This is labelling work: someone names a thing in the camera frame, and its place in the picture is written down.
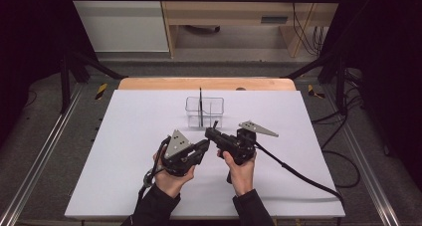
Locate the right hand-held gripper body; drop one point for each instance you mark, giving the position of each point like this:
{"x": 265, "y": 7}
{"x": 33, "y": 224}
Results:
{"x": 239, "y": 144}

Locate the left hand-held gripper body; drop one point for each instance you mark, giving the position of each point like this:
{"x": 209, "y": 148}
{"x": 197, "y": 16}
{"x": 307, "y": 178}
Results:
{"x": 179, "y": 153}

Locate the silver black pen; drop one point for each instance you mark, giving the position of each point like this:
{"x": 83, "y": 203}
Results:
{"x": 215, "y": 124}

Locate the clear acrylic organizer box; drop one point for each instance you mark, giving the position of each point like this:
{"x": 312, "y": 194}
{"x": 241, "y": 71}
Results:
{"x": 215, "y": 106}

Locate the person's left hand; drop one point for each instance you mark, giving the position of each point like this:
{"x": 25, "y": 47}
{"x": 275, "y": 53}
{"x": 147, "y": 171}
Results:
{"x": 172, "y": 182}

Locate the person's right hand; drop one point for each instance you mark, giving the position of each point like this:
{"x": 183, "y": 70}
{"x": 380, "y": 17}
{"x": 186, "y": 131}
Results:
{"x": 242, "y": 176}

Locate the white table cover sheet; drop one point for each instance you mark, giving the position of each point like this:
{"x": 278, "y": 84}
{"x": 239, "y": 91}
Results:
{"x": 116, "y": 153}

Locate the wooden table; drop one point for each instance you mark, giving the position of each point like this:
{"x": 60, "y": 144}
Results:
{"x": 166, "y": 83}

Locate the yellow black tape marker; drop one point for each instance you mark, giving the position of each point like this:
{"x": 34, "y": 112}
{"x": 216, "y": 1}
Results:
{"x": 101, "y": 91}
{"x": 312, "y": 90}

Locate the office chair base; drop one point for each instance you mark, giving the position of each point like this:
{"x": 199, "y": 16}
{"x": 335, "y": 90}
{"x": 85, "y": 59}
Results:
{"x": 205, "y": 28}

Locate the light wooden desk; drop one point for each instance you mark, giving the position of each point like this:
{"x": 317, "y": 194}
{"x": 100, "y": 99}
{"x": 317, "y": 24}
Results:
{"x": 215, "y": 17}

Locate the black metal stand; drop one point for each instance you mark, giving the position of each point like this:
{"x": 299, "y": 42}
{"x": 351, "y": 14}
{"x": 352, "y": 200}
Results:
{"x": 65, "y": 83}
{"x": 341, "y": 83}

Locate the white cabinet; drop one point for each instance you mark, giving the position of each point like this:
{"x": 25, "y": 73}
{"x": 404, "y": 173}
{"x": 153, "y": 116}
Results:
{"x": 122, "y": 27}

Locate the black curtain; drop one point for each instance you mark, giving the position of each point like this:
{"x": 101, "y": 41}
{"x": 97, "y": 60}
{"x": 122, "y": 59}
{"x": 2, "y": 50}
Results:
{"x": 30, "y": 37}
{"x": 391, "y": 53}

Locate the aluminium floor rail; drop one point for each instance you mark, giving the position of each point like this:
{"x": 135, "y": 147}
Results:
{"x": 361, "y": 159}
{"x": 40, "y": 156}

